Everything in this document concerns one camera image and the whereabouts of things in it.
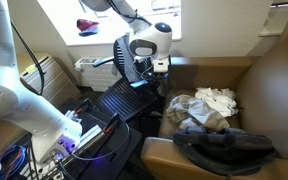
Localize beige wall heater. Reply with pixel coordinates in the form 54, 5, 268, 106
74, 57, 124, 93

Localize black mesh office chair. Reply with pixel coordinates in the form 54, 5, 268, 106
93, 33, 172, 123

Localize brown leather armchair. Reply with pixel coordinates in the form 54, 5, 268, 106
140, 39, 288, 180

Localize white crumpled cloth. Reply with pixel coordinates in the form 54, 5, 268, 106
194, 87, 239, 118

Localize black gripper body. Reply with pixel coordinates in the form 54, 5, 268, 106
132, 58, 159, 83

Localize black backpack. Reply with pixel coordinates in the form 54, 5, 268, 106
172, 125, 279, 178

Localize black robot table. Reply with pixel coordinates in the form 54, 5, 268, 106
55, 96, 144, 180

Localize grey crumpled cloth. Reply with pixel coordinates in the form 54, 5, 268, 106
165, 94, 231, 132

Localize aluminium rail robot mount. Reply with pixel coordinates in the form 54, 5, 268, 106
33, 108, 122, 180

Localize red cable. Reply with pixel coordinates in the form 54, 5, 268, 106
6, 149, 26, 176

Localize wooden drawer cabinet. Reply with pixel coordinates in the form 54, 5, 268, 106
16, 53, 82, 108

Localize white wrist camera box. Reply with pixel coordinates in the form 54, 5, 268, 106
152, 57, 171, 74

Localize blue cable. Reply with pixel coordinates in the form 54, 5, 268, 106
0, 144, 29, 180

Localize red and blue cap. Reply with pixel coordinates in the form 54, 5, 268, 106
76, 18, 101, 37

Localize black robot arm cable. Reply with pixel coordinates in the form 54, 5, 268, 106
9, 20, 47, 97

